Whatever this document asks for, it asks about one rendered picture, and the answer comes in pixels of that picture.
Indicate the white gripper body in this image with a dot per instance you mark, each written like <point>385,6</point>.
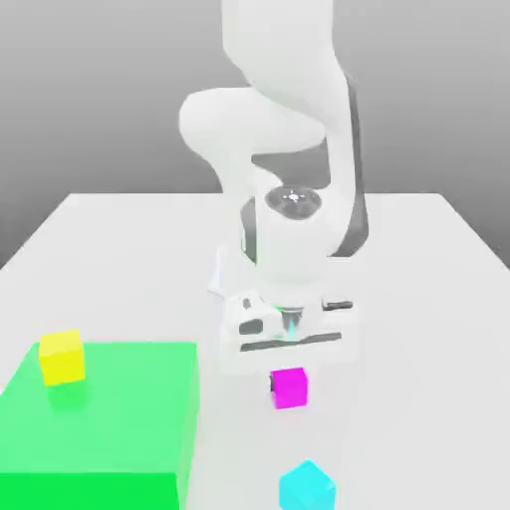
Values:
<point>318,356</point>

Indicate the small magenta cube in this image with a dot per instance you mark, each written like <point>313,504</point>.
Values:
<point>290,388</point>

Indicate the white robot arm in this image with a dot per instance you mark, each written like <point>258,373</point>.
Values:
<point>279,99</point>

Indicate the small cyan cube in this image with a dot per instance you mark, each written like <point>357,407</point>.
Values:
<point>306,488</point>

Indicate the small yellow cube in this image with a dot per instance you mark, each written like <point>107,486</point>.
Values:
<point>63,360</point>

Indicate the large green box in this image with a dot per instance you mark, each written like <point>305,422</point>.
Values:
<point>111,418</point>

